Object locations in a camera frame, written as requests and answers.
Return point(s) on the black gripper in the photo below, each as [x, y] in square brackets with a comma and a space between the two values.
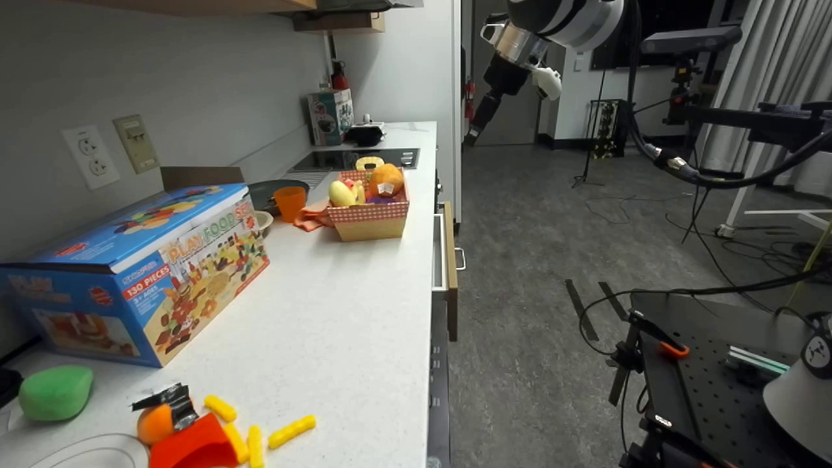
[508, 84]

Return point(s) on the orange round plush toy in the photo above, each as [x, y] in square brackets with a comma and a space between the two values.
[388, 181]

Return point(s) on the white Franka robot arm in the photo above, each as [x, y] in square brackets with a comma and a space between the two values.
[573, 16]

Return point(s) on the pink checkered basket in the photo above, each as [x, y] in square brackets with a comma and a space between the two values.
[368, 225]

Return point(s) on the purple toy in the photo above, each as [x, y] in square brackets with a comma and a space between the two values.
[379, 201]

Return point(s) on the black light stand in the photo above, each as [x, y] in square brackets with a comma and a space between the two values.
[613, 129]

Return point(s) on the red bottle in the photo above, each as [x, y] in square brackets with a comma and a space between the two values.
[339, 77]

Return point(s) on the black induction cooktop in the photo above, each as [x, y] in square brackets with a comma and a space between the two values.
[328, 160]

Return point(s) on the grey printed box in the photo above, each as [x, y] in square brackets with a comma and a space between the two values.
[327, 119]

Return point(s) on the orange cloth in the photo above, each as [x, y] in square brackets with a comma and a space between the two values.
[307, 219]

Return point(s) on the orange cup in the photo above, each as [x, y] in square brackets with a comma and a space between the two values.
[293, 203]

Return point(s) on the black floor tape strip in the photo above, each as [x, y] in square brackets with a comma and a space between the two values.
[613, 301]
[584, 310]

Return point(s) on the dark bowl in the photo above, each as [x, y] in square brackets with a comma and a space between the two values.
[262, 189]

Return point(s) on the small cream bowl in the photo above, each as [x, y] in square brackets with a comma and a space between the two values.
[263, 225]

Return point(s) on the wooden base cabinet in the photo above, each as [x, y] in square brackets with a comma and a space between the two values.
[437, 398]

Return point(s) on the wooden upper cabinet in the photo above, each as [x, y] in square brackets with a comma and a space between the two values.
[198, 3]

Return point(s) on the grey curtain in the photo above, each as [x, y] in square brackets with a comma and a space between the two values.
[782, 52]

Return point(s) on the white metal stand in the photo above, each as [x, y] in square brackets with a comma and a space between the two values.
[782, 212]

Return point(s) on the blue toy food box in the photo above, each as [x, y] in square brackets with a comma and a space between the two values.
[173, 277]

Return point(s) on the yellow toy fry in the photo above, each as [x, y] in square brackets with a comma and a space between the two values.
[236, 441]
[293, 431]
[257, 445]
[220, 407]

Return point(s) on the teal stick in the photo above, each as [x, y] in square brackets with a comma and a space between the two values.
[757, 360]

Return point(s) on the black perforated table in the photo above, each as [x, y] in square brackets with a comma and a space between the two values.
[719, 407]

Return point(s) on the black toy packet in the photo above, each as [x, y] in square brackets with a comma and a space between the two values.
[173, 405]

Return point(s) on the white cone with dial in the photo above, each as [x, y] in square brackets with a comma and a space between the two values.
[801, 407]

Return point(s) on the red toy fries container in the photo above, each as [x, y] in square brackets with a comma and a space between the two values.
[190, 445]

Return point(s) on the orange toy ball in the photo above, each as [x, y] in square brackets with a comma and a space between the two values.
[155, 425]

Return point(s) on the green sponge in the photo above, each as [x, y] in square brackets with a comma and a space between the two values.
[55, 394]

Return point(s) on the white plate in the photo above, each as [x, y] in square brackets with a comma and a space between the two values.
[95, 454]

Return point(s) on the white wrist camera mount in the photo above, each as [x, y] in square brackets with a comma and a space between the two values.
[511, 43]

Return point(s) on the black stereo camera bar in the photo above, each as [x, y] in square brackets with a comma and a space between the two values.
[690, 39]

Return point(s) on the black wall monitor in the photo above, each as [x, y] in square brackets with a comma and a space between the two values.
[678, 15]

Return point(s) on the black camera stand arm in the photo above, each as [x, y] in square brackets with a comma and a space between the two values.
[764, 126]

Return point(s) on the beige wall switch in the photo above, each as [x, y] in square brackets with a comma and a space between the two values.
[136, 143]

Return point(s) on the white wall outlet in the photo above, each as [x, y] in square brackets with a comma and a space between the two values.
[92, 156]

